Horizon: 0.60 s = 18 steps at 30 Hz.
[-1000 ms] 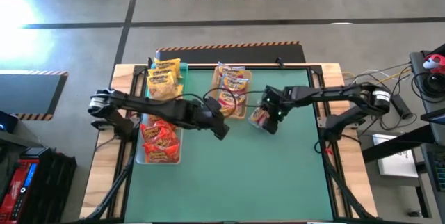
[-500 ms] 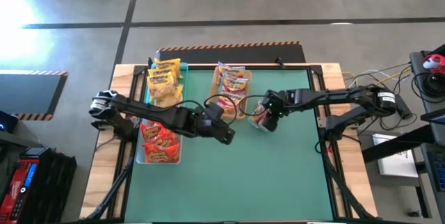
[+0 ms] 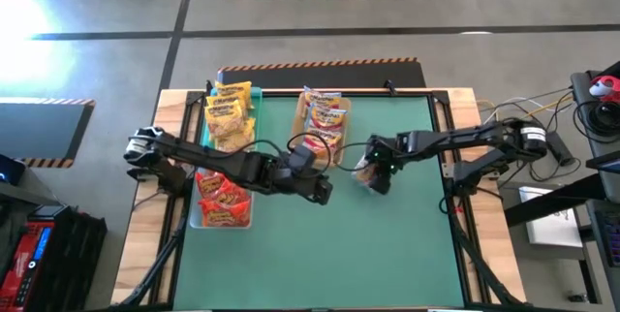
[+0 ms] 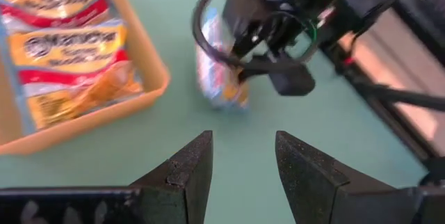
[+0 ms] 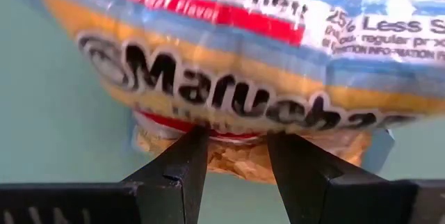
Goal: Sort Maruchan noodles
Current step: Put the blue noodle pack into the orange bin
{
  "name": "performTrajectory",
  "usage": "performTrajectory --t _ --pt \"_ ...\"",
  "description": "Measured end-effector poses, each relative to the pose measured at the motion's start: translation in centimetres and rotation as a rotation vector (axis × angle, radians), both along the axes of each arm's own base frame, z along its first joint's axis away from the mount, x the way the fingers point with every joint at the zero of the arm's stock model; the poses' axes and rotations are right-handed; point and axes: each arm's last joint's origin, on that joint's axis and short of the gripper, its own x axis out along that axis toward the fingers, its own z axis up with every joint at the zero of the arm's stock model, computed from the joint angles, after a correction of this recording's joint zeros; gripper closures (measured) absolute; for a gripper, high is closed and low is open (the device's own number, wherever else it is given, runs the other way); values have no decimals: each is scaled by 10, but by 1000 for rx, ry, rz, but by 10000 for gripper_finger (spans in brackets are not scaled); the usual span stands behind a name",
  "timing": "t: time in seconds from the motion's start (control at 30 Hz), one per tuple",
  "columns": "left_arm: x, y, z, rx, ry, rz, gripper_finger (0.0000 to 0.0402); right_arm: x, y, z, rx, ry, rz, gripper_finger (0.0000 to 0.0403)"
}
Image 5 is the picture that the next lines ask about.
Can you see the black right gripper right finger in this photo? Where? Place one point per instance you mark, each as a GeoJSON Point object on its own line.
{"type": "Point", "coordinates": [313, 192]}

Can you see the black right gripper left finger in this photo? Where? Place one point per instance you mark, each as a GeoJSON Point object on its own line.
{"type": "Point", "coordinates": [180, 189]}

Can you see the blue-edged Maruchan beef ramen pack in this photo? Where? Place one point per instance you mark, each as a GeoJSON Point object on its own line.
{"type": "Point", "coordinates": [243, 78]}

